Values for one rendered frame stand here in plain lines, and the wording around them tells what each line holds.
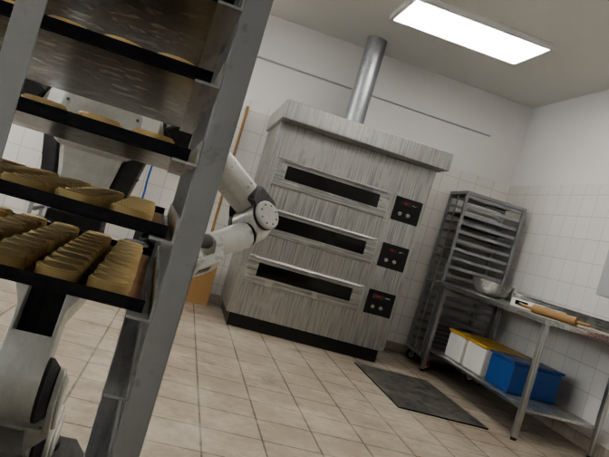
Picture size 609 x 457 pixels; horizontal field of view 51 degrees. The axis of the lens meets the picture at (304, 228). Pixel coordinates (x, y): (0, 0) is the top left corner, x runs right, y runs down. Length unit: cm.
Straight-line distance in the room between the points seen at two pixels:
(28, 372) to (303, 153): 448
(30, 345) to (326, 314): 451
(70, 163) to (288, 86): 531
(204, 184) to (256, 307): 504
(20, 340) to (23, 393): 12
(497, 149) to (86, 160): 621
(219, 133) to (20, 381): 91
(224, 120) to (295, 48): 618
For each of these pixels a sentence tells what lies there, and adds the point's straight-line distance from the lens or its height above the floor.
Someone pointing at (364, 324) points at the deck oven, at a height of 32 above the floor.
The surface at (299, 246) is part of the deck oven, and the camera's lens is 574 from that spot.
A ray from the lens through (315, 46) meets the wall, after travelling 694.
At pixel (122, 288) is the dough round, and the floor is 88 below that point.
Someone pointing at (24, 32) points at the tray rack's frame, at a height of 112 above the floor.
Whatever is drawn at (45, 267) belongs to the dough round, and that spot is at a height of 88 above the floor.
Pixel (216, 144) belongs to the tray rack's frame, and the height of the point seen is 107.
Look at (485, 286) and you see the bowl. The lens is 610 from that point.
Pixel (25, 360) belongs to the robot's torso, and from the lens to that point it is 153.
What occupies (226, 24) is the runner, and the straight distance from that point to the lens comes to 83.
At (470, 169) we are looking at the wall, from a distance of 732.
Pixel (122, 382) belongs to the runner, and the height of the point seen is 77.
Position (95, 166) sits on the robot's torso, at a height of 101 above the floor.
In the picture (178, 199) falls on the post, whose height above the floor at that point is 99.
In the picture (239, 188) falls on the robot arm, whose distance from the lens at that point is 171.
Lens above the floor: 101
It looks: level
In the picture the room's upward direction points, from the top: 16 degrees clockwise
